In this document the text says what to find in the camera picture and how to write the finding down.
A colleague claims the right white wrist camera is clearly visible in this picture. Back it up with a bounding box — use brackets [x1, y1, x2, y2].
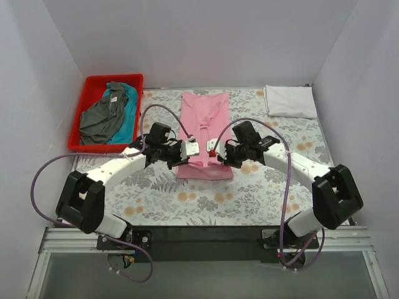
[206, 138, 227, 160]

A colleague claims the pink t shirt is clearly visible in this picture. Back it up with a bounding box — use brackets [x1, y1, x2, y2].
[176, 92, 233, 181]

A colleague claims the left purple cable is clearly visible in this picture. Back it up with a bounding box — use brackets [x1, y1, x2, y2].
[30, 104, 195, 284]

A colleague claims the folded white t shirt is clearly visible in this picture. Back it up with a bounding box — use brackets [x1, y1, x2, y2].
[263, 85, 317, 119]

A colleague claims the purple cable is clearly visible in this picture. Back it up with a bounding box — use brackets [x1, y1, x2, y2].
[30, 104, 195, 284]
[213, 117, 325, 272]

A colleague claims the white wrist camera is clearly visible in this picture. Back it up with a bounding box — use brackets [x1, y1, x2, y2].
[206, 138, 227, 160]
[181, 140, 200, 159]

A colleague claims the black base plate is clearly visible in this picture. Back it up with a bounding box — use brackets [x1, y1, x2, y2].
[96, 225, 320, 265]

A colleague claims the grey t shirt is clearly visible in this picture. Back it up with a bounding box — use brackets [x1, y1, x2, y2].
[79, 82, 129, 145]

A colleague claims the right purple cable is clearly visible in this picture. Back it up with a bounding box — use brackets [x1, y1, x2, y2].
[213, 117, 325, 272]

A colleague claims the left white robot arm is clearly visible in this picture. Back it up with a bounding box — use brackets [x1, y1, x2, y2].
[55, 122, 199, 249]

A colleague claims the teal t shirt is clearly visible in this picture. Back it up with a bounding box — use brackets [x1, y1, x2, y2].
[107, 82, 138, 145]

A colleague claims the aluminium rail frame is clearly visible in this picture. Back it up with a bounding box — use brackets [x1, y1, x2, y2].
[39, 225, 389, 298]

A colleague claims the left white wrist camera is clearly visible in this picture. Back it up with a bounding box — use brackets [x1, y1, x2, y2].
[181, 140, 200, 159]

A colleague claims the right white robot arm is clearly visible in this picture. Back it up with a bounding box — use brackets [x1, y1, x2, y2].
[207, 119, 363, 248]

